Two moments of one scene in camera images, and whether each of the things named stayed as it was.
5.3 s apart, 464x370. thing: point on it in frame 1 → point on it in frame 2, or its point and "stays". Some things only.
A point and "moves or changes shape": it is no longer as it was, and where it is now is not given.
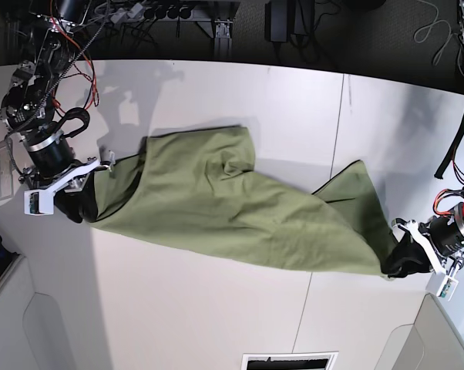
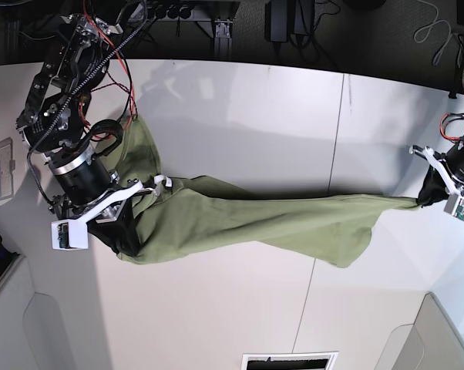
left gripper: x=74 y=186 → x=100 y=217
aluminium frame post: x=223 y=46 stays
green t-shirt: x=202 y=185 moves or changes shape
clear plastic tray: x=0 y=156 stays
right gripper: x=408 y=249 → x=434 y=188
